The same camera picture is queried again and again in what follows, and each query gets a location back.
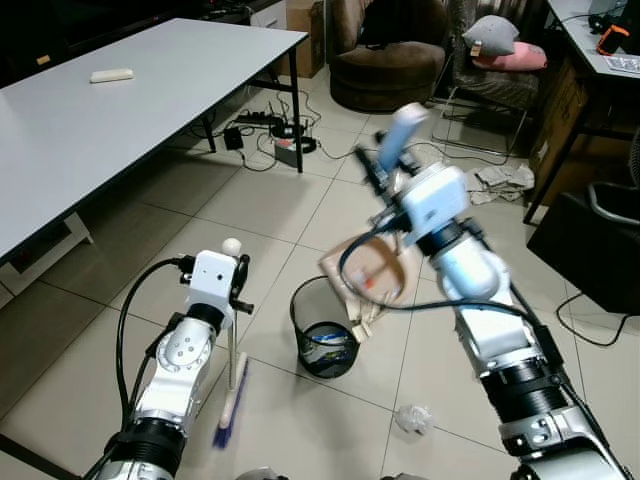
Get pink dustpan with blue grip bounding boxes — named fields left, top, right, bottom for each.
left=318, top=103, right=431, bottom=341

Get broom with blue bristles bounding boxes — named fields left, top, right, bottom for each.
left=213, top=236, right=253, bottom=449

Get grey crumpled floor cloth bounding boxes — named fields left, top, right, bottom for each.
left=470, top=163, right=536, bottom=204

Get blue white trash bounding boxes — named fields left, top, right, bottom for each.
left=303, top=330, right=351, bottom=363

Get black translucent trash bin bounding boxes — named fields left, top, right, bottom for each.
left=290, top=275, right=363, bottom=379

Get brown round armchair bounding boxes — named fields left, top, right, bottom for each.
left=328, top=0, right=451, bottom=113

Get black power strip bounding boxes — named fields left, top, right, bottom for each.
left=234, top=111, right=291, bottom=128

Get brown cardboard box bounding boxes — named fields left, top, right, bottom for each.
left=285, top=0, right=326, bottom=79

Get grey plush pillow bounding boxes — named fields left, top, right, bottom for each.
left=462, top=15, right=521, bottom=56

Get pink pillow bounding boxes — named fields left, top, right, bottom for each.
left=472, top=42, right=549, bottom=73

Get white drawer unit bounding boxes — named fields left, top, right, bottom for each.
left=248, top=0, right=289, bottom=29

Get white table with black legs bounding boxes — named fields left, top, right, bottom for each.
left=0, top=17, right=309, bottom=301

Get white glass-door cabinet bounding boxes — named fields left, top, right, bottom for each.
left=0, top=212, right=96, bottom=299

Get crumpled clear plastic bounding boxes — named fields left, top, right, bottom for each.
left=395, top=403, right=436, bottom=438

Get black box seat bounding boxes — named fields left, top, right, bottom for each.
left=526, top=180, right=640, bottom=316

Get small white oblong object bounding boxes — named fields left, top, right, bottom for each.
left=89, top=68, right=135, bottom=84

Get orange black device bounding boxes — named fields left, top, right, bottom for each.
left=597, top=24, right=631, bottom=56

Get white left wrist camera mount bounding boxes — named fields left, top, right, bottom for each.
left=187, top=250, right=241, bottom=309

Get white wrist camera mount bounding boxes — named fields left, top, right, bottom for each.
left=187, top=250, right=241, bottom=309
left=393, top=163, right=471, bottom=248

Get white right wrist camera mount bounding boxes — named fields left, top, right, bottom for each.
left=393, top=163, right=471, bottom=248

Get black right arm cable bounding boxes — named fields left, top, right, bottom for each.
left=337, top=210, right=571, bottom=376

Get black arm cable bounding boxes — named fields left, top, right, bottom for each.
left=337, top=210, right=571, bottom=376
left=117, top=256, right=196, bottom=411

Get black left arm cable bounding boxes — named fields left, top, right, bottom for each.
left=117, top=256, right=196, bottom=411

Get metal frame chair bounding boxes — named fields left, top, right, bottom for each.
left=435, top=0, right=561, bottom=156

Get black floor cable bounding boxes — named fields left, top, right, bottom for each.
left=555, top=290, right=640, bottom=349

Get white desk with dark frame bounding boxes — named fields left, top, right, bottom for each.
left=522, top=0, right=640, bottom=226

